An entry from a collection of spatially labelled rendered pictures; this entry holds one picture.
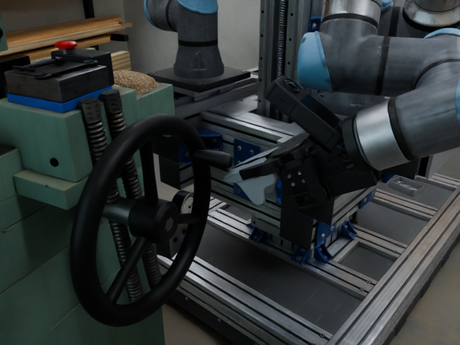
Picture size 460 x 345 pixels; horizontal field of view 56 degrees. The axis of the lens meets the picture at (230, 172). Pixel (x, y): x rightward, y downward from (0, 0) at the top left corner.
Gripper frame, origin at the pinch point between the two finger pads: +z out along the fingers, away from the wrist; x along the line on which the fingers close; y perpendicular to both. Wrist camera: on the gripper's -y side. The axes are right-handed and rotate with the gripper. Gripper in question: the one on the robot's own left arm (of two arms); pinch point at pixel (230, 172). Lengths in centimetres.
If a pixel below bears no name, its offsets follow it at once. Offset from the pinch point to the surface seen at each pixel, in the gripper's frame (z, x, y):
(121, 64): 30.4, 24.2, -25.8
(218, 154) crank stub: -0.6, -1.4, -3.4
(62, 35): 210, 184, -96
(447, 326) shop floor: 6, 80, 95
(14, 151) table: 18.0, -16.5, -16.4
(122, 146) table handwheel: 0.0, -16.1, -10.7
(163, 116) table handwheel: -0.4, -7.7, -11.5
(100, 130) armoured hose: 6.6, -11.8, -13.6
